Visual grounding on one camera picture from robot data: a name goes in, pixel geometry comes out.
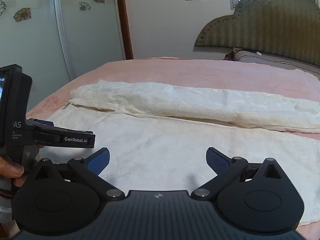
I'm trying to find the cream white pants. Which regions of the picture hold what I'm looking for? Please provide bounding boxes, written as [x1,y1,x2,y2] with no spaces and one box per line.
[41,79,320,228]

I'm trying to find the floral glass wardrobe door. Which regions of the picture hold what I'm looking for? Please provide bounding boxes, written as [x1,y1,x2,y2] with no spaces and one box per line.
[0,0,126,87]

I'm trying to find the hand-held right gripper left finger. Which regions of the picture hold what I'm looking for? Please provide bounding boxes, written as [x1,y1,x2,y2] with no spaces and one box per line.
[32,147,125,202]

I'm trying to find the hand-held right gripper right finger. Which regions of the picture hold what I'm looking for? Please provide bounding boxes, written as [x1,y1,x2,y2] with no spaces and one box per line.
[191,147,285,201]

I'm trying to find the person's left hand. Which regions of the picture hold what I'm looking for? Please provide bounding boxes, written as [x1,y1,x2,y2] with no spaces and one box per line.
[0,155,28,188]

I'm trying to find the grey striped pillow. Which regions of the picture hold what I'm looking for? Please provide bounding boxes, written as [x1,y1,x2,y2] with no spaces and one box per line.
[223,47,320,75]

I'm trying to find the olive striped padded headboard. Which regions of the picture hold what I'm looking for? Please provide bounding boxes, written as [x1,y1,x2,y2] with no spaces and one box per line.
[194,0,320,68]

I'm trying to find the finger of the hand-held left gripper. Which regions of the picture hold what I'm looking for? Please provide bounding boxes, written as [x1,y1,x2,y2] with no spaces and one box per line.
[34,127,96,149]
[26,118,54,128]

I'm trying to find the pink bed blanket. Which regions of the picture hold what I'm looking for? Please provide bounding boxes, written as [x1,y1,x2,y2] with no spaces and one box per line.
[25,56,320,120]

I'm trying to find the brown wooden wardrobe trim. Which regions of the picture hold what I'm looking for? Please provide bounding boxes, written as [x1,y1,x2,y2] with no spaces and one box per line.
[115,0,134,60]

